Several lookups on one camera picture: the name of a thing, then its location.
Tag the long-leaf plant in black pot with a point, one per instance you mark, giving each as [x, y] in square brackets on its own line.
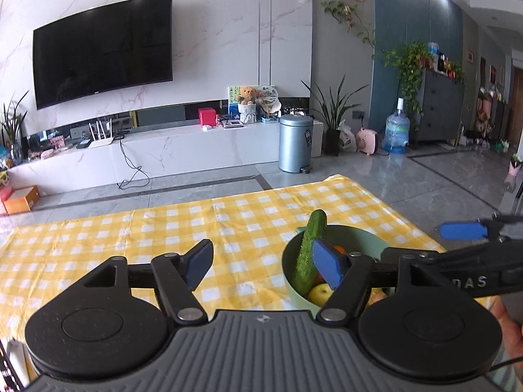
[333, 143]

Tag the flat digital scale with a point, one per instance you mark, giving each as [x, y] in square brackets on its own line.
[233, 124]

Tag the pink pig heater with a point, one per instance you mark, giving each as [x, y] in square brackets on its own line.
[367, 142]

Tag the person's right hand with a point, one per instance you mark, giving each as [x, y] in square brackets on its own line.
[510, 335]

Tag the pink wrapped flower bouquet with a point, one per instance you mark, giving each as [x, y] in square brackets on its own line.
[514, 171]

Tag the green cucumber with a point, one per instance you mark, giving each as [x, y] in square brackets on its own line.
[308, 253]

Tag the orange cardboard box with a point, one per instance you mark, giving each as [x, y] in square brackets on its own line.
[22, 200]

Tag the white flower basket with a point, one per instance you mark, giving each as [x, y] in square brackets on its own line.
[247, 114]

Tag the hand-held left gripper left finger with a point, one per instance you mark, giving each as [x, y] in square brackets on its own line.
[198, 263]

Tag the wall socket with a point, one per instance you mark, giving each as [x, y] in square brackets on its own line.
[358, 114]

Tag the green colander bowl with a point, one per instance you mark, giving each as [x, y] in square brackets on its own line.
[355, 239]

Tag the round painted fan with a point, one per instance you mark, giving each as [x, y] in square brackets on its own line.
[269, 98]

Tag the blue water jug with pump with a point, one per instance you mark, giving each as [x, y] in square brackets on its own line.
[397, 130]

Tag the white router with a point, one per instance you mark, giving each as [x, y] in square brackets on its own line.
[101, 141]

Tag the white plastic bag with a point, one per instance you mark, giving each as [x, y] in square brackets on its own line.
[347, 139]

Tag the hanging vine plant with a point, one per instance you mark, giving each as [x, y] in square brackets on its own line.
[347, 16]

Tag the silver pedal trash can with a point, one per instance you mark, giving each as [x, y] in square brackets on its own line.
[295, 145]

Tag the black flat television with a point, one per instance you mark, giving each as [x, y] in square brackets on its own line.
[102, 49]

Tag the white marble television console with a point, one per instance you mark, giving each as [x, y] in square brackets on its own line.
[184, 151]

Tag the green orchid plant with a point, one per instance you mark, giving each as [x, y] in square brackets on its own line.
[12, 126]

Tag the grey chest of drawers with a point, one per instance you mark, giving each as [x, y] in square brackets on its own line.
[439, 108]

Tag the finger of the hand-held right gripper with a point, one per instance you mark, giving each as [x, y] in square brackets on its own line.
[470, 257]
[463, 230]

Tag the trailing pothos plant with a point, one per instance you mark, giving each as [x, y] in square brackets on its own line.
[408, 67]

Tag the yellow checkered tablecloth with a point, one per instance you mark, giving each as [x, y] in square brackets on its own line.
[143, 245]

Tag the orange mandarin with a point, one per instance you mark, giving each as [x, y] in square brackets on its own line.
[320, 278]
[340, 249]

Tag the white phone stand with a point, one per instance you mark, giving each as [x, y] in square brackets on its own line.
[17, 355]

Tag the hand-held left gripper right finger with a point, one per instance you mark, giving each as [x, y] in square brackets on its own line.
[329, 263]

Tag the red box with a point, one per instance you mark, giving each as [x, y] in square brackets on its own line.
[207, 116]

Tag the green picture card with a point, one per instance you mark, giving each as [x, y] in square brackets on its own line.
[233, 97]

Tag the pink photo card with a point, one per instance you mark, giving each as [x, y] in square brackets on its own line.
[57, 142]

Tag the brown teddy bear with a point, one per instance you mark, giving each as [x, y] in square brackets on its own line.
[247, 94]

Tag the white box appliance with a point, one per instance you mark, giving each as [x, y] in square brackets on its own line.
[318, 139]

